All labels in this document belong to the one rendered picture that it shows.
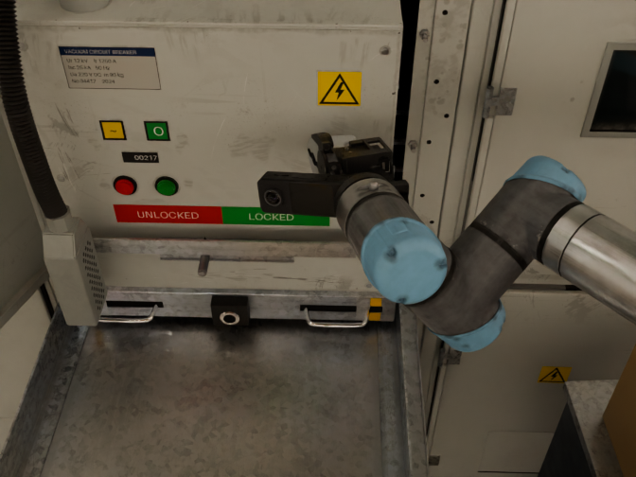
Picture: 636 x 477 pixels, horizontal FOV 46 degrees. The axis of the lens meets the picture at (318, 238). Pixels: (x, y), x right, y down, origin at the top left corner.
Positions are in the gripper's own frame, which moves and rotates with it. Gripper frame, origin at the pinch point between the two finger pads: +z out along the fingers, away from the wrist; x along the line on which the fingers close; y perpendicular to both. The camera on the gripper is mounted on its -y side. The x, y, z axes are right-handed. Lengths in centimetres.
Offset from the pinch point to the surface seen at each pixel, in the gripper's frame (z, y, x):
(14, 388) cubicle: 50, -60, -66
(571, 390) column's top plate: -3, 42, -50
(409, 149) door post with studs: 14.3, 19.0, -8.6
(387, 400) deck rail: -6.9, 7.9, -40.4
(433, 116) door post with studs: 11.5, 22.0, -2.6
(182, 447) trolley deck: -7.2, -23.7, -40.9
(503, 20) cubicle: 3.5, 28.9, 12.9
